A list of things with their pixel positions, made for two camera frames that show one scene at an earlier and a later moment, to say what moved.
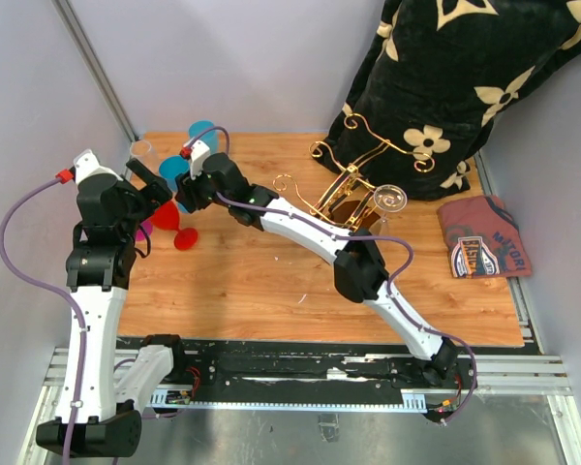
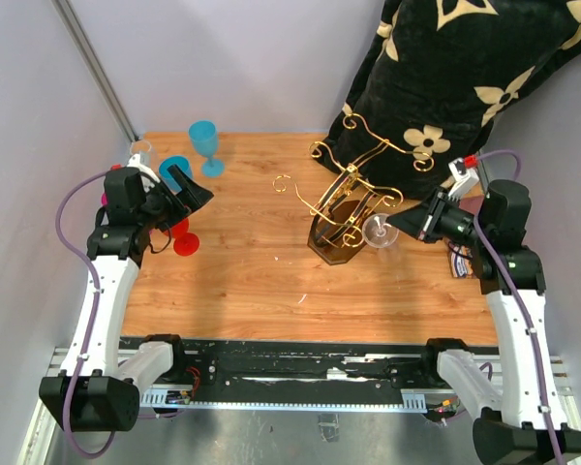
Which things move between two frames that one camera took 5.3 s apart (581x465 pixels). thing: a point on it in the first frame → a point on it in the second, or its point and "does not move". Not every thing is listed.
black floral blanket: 438,73 does not move
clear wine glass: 142,150 does not move
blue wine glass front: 170,166 does not move
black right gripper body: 198,193 → 450,221
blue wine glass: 209,139 does not move
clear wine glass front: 387,199 → 379,233
